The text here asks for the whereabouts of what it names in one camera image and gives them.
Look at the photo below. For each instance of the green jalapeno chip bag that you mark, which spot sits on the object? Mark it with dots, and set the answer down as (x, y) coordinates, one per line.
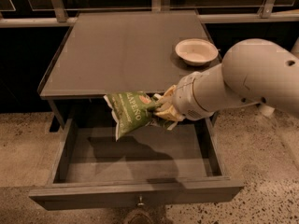
(133, 110)

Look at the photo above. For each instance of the small metal drawer knob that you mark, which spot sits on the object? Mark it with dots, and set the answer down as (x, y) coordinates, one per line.
(140, 201)

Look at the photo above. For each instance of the metal and glass railing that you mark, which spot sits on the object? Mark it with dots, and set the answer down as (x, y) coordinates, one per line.
(45, 13)

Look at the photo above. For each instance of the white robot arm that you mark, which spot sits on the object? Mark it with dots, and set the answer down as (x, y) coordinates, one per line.
(253, 71)

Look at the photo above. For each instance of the white paper bowl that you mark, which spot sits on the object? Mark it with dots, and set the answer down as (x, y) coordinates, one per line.
(196, 52)

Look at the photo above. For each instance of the round robot base foot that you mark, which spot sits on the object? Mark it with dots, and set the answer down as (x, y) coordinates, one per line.
(138, 216)

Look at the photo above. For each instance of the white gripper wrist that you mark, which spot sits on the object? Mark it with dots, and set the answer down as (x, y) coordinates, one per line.
(184, 96)

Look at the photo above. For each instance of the open grey top drawer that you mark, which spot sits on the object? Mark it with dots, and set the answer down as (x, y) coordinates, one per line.
(94, 170)

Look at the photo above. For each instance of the grey cabinet with glass top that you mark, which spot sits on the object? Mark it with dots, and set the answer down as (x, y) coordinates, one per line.
(119, 51)

